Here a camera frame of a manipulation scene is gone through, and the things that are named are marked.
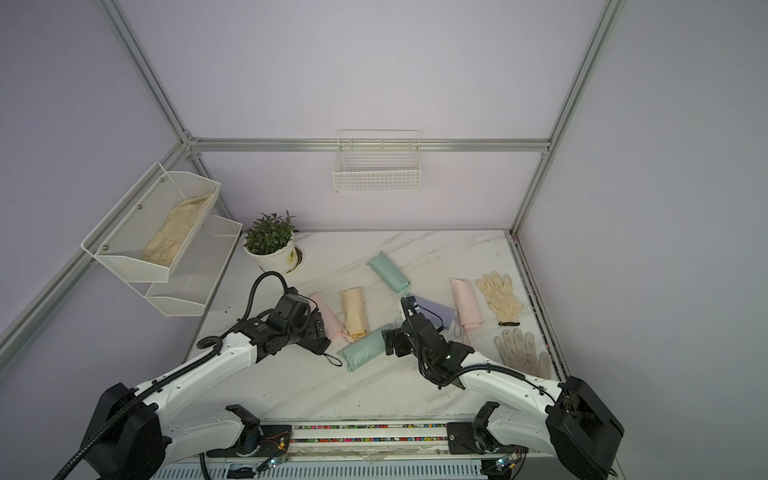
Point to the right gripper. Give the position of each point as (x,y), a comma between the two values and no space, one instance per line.
(401,335)

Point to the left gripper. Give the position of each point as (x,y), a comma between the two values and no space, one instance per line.
(314,325)

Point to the black umbrella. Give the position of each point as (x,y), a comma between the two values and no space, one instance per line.
(332,360)

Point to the pink umbrella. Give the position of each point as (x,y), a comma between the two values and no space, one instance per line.
(468,314)
(334,329)

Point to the yellow umbrella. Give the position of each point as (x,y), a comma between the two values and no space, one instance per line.
(356,322)

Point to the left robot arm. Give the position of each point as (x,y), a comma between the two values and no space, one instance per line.
(134,432)

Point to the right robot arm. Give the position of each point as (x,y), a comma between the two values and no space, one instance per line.
(567,420)

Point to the purple umbrella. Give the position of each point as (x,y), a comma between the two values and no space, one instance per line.
(439,315)

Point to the green umbrella near front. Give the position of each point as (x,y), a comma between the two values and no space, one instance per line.
(362,351)

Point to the green umbrella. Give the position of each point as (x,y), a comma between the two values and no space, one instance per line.
(389,273)
(362,351)

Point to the white speckled work glove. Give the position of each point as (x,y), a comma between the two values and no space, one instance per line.
(519,352)

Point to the potted green plant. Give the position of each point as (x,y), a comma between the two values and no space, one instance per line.
(270,240)

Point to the cream work glove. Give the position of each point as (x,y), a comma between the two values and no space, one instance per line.
(500,298)

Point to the green umbrella at back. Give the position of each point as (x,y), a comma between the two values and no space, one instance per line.
(389,273)

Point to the cream glove in shelf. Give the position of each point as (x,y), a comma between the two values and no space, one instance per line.
(166,244)

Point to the white tiered mesh shelf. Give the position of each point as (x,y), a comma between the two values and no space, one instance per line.
(186,288)

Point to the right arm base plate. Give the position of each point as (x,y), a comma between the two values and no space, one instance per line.
(462,438)

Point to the aluminium rail frame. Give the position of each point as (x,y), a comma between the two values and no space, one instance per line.
(414,450)

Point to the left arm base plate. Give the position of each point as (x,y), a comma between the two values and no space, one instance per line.
(270,440)

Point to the white wire wall basket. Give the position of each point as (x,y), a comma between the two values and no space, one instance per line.
(371,161)

